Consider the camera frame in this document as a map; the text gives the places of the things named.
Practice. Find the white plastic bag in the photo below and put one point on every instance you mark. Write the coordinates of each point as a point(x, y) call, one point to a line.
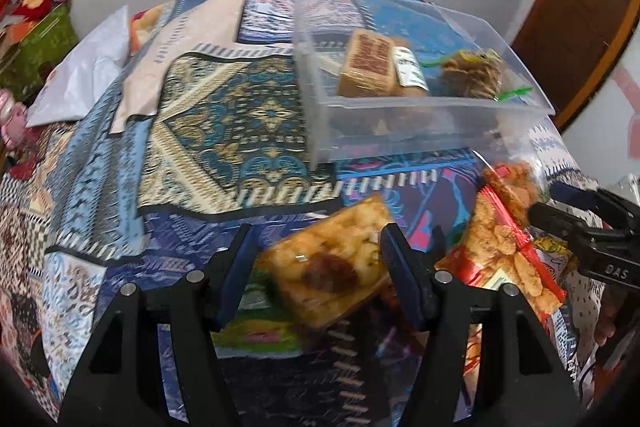
point(80, 77)

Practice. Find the yellow and red snack packet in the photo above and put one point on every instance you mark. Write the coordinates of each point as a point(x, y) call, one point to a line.
point(552, 264)

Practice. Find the orange packet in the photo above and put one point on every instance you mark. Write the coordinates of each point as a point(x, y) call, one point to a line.
point(145, 24)

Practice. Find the green floral bag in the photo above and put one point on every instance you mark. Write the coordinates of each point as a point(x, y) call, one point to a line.
point(35, 52)

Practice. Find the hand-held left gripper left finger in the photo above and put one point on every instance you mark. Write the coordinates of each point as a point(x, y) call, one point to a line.
point(238, 277)

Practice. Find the brown block snack packet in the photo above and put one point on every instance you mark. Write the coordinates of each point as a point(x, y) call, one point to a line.
point(367, 62)

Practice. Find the green snack packet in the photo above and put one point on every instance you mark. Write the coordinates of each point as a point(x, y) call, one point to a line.
point(260, 327)

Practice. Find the clear plastic container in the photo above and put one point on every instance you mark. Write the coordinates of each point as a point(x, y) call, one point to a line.
point(400, 127)

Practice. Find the brown wooden door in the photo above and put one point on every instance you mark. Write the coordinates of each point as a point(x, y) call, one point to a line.
point(580, 7)

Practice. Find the patterned patchwork blanket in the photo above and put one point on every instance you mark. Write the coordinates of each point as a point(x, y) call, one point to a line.
point(200, 147)

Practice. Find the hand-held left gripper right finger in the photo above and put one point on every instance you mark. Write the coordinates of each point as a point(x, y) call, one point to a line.
point(401, 274)

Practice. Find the clear packet of nut brittle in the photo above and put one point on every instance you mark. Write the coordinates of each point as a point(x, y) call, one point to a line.
point(325, 257)

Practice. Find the pink item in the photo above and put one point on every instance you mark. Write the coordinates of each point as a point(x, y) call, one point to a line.
point(11, 117)

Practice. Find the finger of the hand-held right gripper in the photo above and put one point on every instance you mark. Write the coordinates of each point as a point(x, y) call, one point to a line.
point(552, 217)
point(565, 192)

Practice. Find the dark cookie packet, green ties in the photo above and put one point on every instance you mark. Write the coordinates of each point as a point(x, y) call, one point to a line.
point(470, 74)

